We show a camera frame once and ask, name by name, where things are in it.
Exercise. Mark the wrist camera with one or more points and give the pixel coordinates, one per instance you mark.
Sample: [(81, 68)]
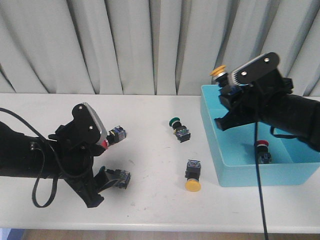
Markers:
[(254, 69), (89, 124)]

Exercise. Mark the green button lower left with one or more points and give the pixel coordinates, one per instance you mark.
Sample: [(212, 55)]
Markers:
[(113, 178)]

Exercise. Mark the green button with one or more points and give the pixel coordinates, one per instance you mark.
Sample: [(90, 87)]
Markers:
[(180, 131), (113, 178)]

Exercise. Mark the grey pleated curtain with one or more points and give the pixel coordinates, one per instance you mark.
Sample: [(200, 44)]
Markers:
[(151, 47)]

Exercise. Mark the red button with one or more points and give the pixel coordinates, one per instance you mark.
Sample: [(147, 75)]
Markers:
[(114, 136), (262, 154)]

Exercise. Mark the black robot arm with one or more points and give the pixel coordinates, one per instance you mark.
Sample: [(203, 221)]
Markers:
[(23, 156), (270, 100)]

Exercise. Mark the blue plastic box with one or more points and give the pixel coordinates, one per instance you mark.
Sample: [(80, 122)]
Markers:
[(232, 150)]

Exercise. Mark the green button upper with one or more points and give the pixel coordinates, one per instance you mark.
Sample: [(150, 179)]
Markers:
[(180, 131)]

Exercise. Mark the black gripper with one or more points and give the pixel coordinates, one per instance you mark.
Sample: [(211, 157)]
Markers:
[(246, 106), (75, 157)]

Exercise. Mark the yellow button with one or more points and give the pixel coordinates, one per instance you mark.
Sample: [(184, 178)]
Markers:
[(221, 77), (192, 175)]

